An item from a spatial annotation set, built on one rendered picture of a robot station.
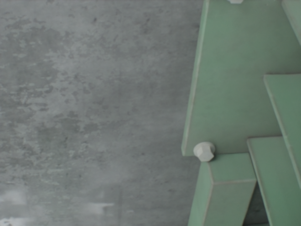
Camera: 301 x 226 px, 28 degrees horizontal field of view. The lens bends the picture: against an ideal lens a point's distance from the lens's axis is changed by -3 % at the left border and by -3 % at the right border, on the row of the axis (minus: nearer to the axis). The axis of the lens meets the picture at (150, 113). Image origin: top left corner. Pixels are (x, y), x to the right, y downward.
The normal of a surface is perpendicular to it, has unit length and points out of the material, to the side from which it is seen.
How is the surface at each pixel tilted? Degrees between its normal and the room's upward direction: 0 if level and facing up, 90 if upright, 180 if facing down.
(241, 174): 90
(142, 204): 0
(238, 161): 90
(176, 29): 0
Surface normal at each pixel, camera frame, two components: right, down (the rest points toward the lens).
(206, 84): 0.12, 0.72
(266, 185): 0.07, -0.69
